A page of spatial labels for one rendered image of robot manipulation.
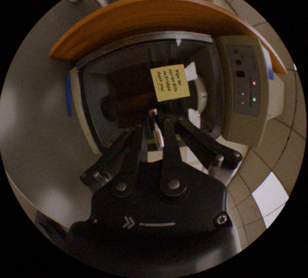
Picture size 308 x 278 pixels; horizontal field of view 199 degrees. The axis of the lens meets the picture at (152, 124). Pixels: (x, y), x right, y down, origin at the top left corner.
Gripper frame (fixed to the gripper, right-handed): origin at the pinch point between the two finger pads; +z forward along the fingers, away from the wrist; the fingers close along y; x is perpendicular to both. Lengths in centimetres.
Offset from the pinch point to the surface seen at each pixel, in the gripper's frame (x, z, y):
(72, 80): 18.0, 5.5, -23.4
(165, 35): 19.3, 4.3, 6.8
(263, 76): 8.2, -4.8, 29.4
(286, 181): -83, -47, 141
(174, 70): 9.3, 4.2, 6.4
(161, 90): 5.3, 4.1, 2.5
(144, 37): 19.6, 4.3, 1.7
